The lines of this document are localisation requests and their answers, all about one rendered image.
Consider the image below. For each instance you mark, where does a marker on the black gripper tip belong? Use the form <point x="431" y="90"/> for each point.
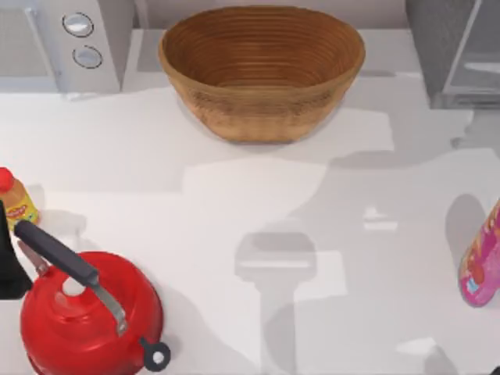
<point x="9" y="261"/>

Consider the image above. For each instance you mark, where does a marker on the red-capped yellow-label bottle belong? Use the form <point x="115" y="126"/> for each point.
<point x="19" y="205"/>

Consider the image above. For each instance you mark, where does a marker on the brown woven basket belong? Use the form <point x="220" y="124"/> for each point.
<point x="261" y="74"/>

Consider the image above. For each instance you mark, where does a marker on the pale microwave oven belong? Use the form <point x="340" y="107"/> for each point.
<point x="54" y="47"/>

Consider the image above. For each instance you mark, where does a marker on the pink printed can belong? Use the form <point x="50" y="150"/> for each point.
<point x="482" y="265"/>

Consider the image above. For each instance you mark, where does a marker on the round microwave knob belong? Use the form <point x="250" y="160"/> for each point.
<point x="77" y="24"/>
<point x="87" y="56"/>

